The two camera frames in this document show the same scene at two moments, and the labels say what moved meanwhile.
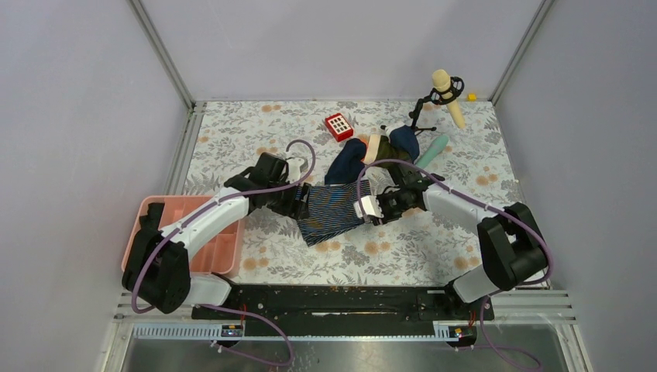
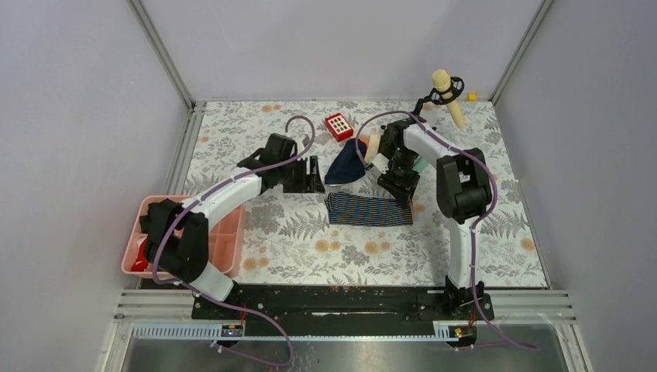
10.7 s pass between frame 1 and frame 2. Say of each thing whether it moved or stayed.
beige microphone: stayed
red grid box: stayed
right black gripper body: moved
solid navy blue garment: stayed
